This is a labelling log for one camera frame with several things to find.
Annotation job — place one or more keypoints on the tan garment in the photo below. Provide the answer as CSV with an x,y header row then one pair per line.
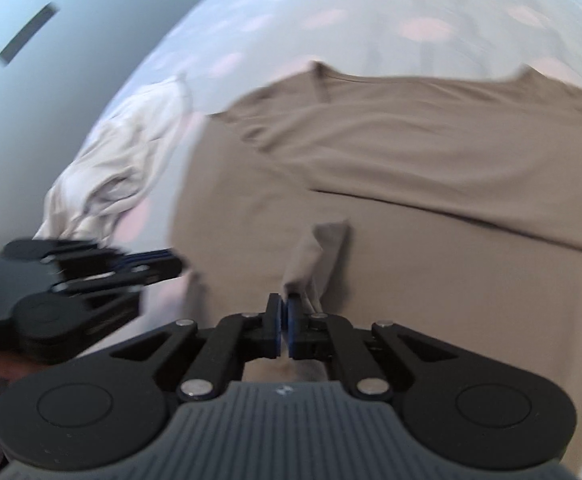
x,y
421,185

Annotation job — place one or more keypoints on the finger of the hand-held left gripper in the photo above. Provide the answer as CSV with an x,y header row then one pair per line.
x,y
143,257
146,275

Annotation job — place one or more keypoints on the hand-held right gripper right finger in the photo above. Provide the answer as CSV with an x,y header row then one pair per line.
x,y
295,322

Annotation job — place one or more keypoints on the white garment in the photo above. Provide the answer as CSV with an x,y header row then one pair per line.
x,y
116,160

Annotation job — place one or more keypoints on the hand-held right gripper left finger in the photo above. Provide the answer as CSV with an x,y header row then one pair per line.
x,y
273,322

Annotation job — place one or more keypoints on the pink polka dot bed cover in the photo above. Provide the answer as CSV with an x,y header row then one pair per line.
x,y
371,10

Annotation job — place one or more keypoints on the person's left hand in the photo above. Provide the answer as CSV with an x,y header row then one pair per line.
x,y
1,366

